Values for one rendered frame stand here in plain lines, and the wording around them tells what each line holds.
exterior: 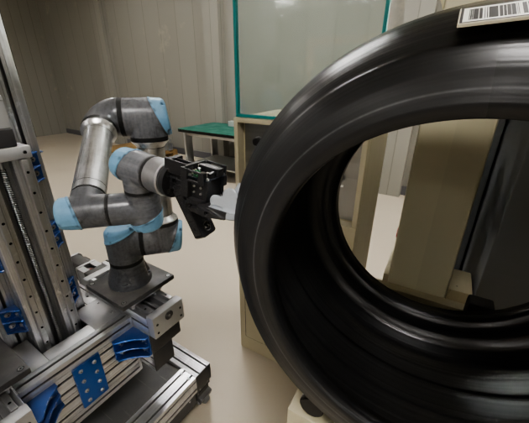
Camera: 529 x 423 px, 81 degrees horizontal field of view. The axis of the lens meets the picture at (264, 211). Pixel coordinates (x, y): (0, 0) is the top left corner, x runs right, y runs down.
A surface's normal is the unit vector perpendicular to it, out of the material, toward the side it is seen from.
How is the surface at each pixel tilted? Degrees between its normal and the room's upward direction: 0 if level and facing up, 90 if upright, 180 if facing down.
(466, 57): 79
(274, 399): 0
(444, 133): 90
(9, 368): 0
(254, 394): 0
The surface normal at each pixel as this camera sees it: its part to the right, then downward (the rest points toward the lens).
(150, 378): 0.00, -0.91
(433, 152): -0.50, 0.35
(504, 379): -0.44, -0.89
